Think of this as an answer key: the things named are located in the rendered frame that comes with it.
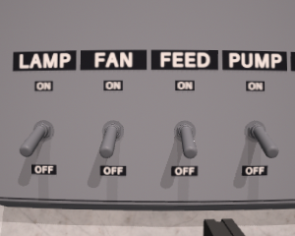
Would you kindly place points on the grey switch console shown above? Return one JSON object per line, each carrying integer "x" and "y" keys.
{"x": 161, "y": 79}

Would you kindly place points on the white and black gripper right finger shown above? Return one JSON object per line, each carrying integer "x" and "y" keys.
{"x": 231, "y": 228}

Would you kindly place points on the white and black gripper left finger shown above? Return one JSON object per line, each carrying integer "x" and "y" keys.
{"x": 213, "y": 228}

